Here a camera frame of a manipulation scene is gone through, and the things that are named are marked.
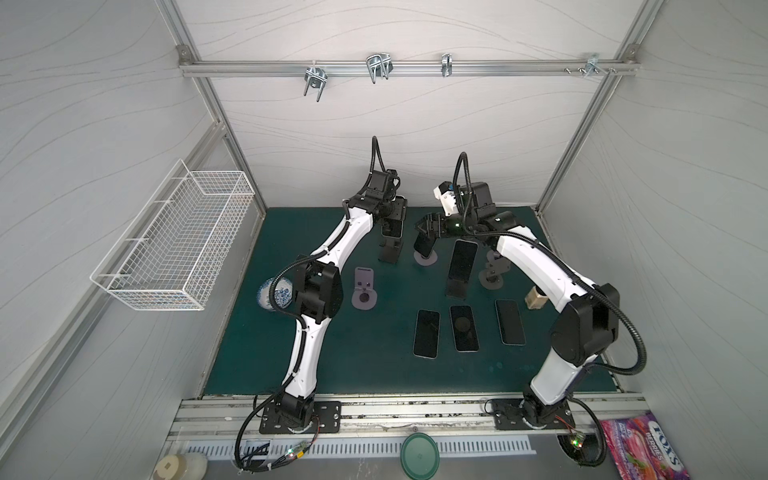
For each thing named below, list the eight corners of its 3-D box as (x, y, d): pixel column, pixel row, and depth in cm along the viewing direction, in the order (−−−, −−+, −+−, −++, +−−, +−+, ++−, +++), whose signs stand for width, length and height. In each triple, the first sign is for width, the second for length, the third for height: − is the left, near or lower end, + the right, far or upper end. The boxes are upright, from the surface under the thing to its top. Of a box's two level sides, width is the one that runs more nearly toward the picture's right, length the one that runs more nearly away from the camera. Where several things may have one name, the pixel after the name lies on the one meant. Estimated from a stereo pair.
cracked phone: (455, 352, 86) (456, 349, 84) (449, 307, 95) (450, 304, 93) (479, 352, 86) (480, 349, 84) (470, 307, 95) (472, 304, 93)
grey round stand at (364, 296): (355, 310, 95) (351, 291, 86) (357, 287, 100) (354, 267, 91) (376, 310, 95) (374, 291, 86) (376, 287, 100) (375, 267, 91)
